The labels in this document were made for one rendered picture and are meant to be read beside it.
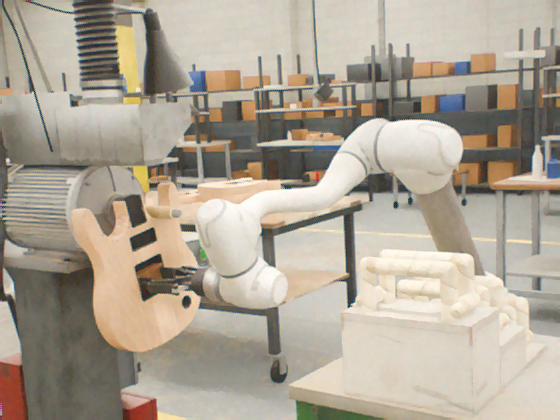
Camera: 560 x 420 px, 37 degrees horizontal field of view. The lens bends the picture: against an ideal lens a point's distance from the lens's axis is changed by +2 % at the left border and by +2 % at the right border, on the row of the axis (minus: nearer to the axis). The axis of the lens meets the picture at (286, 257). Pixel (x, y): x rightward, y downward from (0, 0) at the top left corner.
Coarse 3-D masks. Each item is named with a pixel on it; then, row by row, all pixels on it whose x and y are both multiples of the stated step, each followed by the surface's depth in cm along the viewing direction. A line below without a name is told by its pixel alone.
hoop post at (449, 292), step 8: (456, 272) 153; (440, 280) 154; (448, 280) 152; (456, 280) 153; (440, 288) 154; (448, 288) 153; (456, 288) 153; (440, 296) 155; (448, 296) 153; (456, 296) 153; (448, 304) 153; (448, 312) 153; (448, 320) 154; (456, 320) 154
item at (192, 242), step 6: (186, 240) 251; (192, 240) 251; (198, 240) 253; (192, 246) 251; (198, 246) 253; (192, 252) 251; (198, 252) 253; (198, 258) 253; (198, 264) 253; (204, 264) 255; (204, 300) 257
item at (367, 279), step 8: (360, 272) 162; (368, 272) 161; (360, 280) 163; (368, 280) 162; (360, 288) 163; (368, 288) 162; (368, 296) 162; (368, 304) 163; (376, 304) 164; (368, 312) 163
